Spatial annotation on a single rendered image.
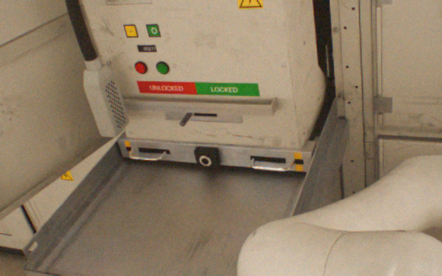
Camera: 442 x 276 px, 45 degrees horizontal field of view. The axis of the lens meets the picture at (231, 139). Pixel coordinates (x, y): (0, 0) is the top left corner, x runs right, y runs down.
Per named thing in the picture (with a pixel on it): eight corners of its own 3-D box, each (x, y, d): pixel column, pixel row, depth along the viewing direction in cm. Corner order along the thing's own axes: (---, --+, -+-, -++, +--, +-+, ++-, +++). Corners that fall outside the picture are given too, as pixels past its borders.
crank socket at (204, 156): (217, 169, 137) (213, 153, 134) (196, 168, 139) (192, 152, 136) (221, 163, 139) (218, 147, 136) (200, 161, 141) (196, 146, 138)
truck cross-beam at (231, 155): (313, 172, 130) (310, 152, 127) (122, 157, 150) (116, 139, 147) (317, 160, 134) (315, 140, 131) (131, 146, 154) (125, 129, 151)
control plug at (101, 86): (117, 138, 132) (95, 74, 122) (100, 136, 134) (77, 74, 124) (131, 120, 138) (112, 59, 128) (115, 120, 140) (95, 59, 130)
